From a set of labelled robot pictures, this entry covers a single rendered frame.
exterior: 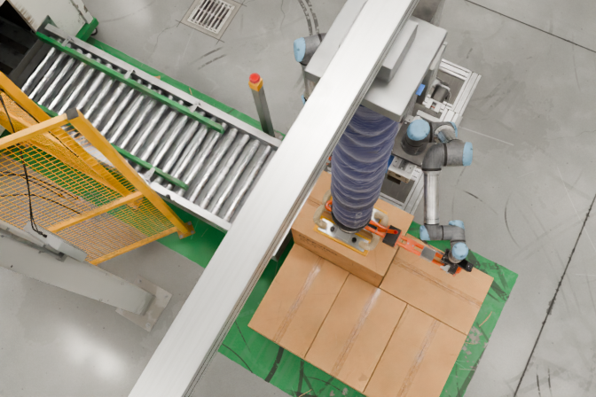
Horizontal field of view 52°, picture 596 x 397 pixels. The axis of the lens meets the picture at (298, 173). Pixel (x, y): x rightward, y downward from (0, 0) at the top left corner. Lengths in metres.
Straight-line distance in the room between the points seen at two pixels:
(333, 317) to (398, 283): 0.46
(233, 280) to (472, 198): 3.47
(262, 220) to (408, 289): 2.59
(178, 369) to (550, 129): 4.07
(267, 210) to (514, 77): 3.94
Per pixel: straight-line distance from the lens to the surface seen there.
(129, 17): 5.53
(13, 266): 2.84
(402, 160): 3.68
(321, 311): 3.87
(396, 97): 1.69
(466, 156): 3.06
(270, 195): 1.40
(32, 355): 4.87
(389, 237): 3.40
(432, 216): 3.08
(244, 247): 1.38
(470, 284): 3.98
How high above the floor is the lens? 4.39
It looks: 71 degrees down
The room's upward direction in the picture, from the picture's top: 9 degrees counter-clockwise
